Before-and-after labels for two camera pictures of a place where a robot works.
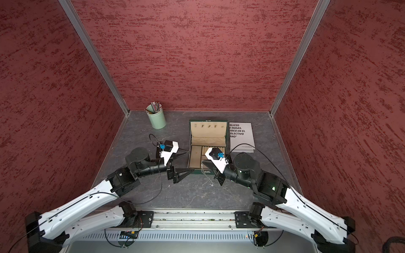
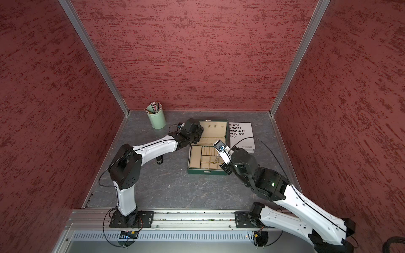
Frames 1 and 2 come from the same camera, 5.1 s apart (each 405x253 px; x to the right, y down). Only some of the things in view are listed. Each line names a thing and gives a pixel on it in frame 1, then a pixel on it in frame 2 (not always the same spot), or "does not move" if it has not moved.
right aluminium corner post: x=315 y=20 does not move
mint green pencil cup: x=157 y=118 does not move
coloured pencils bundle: x=156 y=107 does not move
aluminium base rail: x=193 y=220 does not move
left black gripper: x=170 y=171 -> x=200 y=129
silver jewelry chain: x=212 y=184 -> x=216 y=159
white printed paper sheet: x=241 y=133 does not move
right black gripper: x=219 y=175 -> x=227 y=167
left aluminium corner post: x=96 y=56 does not move
